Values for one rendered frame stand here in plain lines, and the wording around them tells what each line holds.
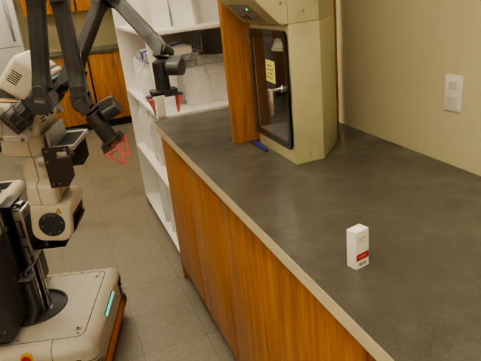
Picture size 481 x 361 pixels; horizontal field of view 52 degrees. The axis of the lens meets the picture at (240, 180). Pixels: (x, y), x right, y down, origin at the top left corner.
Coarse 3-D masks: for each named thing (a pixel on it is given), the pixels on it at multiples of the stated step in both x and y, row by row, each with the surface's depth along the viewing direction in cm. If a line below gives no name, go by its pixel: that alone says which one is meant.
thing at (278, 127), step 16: (256, 32) 177; (272, 32) 165; (256, 48) 180; (272, 48) 167; (256, 64) 183; (256, 80) 187; (288, 80) 162; (256, 96) 190; (288, 96) 164; (288, 112) 166; (272, 128) 183; (288, 128) 169; (288, 144) 172
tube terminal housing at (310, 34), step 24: (288, 0) 153; (312, 0) 156; (264, 24) 172; (288, 24) 155; (312, 24) 158; (288, 48) 159; (312, 48) 161; (312, 72) 164; (312, 96) 166; (312, 120) 169; (336, 120) 189; (264, 144) 197; (312, 144) 172
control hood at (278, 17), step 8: (224, 0) 172; (232, 0) 165; (240, 0) 159; (248, 0) 153; (256, 0) 149; (264, 0) 150; (272, 0) 151; (280, 0) 152; (256, 8) 155; (264, 8) 151; (272, 8) 152; (280, 8) 153; (264, 16) 158; (272, 16) 153; (280, 16) 154; (280, 24) 155
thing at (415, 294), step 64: (192, 128) 232; (256, 192) 153; (320, 192) 149; (384, 192) 144; (448, 192) 140; (320, 256) 114; (384, 256) 112; (448, 256) 109; (384, 320) 91; (448, 320) 90
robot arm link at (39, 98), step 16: (32, 0) 156; (32, 16) 158; (32, 32) 160; (32, 48) 162; (48, 48) 165; (32, 64) 164; (48, 64) 165; (32, 80) 165; (48, 80) 166; (32, 96) 165; (48, 96) 166; (48, 112) 168
